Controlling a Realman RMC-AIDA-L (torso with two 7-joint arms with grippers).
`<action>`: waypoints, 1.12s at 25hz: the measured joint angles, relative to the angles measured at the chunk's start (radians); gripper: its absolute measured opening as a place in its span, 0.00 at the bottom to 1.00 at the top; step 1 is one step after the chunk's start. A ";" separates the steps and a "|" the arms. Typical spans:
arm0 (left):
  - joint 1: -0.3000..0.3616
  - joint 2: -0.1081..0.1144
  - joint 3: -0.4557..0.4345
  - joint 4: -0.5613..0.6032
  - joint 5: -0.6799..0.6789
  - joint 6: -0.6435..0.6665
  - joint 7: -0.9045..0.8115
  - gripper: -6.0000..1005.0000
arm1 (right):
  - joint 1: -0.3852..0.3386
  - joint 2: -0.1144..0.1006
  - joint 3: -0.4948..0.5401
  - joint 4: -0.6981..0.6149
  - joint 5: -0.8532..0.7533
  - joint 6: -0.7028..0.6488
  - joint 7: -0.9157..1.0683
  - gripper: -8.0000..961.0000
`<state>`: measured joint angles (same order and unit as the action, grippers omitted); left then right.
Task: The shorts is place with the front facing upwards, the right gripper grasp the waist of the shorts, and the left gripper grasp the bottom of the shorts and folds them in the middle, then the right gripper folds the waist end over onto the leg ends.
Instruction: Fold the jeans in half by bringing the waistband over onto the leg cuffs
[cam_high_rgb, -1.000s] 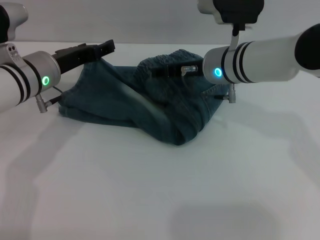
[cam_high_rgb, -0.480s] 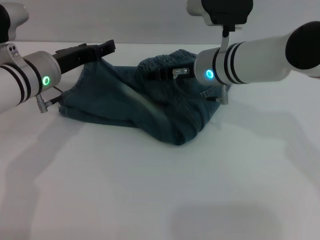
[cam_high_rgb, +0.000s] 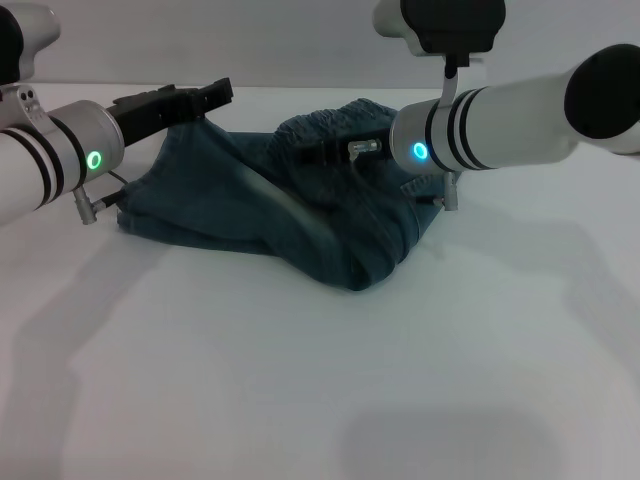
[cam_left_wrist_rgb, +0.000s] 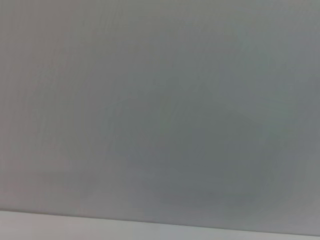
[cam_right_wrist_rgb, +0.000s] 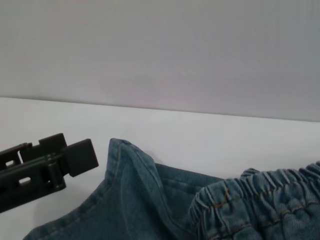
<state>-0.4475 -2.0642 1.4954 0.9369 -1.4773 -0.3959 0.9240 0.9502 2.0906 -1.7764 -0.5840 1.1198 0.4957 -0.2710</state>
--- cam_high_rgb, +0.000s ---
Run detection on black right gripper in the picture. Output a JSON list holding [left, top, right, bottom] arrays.
[[297, 125, 397, 166]]

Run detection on left arm cable with connector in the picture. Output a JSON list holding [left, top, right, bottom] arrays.
[[73, 169, 129, 227]]

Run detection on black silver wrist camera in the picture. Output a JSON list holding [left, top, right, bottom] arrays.
[[0, 4, 62, 126], [371, 0, 507, 109]]

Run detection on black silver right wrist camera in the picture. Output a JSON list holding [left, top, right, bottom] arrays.
[[371, 0, 507, 109]]

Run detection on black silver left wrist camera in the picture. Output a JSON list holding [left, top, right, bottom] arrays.
[[0, 4, 62, 126]]

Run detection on blue denim shorts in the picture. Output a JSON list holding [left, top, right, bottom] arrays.
[[115, 97, 446, 293]]

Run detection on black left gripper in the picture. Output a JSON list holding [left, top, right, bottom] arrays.
[[104, 77, 236, 149]]

